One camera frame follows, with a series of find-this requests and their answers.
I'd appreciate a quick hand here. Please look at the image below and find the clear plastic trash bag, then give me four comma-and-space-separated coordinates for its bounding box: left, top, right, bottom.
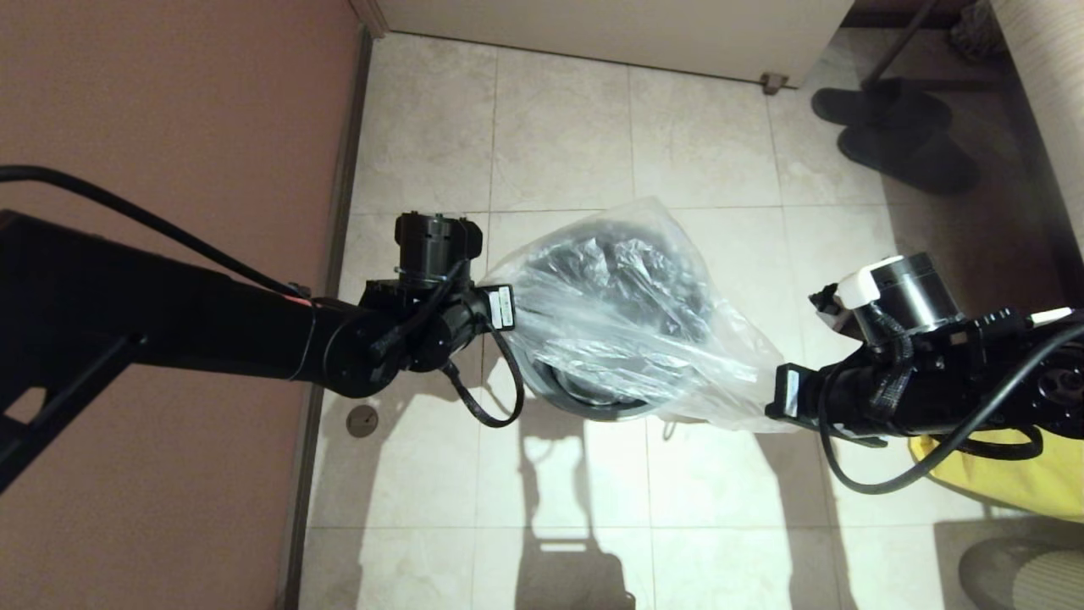
477, 197, 803, 434

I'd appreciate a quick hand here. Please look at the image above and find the black round trash bin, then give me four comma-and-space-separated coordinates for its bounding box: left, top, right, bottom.
515, 222, 714, 423

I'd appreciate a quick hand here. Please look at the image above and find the yellow bag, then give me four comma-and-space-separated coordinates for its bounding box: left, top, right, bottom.
910, 428, 1084, 521

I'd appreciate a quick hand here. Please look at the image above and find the black slipper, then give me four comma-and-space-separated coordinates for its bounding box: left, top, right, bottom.
810, 79, 952, 130
837, 119, 980, 195

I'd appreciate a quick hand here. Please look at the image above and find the beige door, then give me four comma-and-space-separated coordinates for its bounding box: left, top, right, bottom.
377, 0, 854, 89

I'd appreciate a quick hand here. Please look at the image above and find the dark furniture leg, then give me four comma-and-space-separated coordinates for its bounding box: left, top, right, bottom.
862, 0, 943, 90

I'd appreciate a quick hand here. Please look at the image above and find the beige striped upholstered furniture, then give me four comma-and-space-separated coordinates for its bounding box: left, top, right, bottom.
987, 0, 1084, 255

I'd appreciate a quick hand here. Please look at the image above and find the grey fuzzy object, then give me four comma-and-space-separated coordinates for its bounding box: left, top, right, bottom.
947, 0, 997, 63

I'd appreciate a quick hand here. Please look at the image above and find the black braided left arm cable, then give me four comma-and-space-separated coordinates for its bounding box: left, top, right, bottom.
443, 324, 526, 429

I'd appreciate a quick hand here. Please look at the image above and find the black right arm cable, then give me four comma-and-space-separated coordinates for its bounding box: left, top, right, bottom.
817, 320, 1084, 496

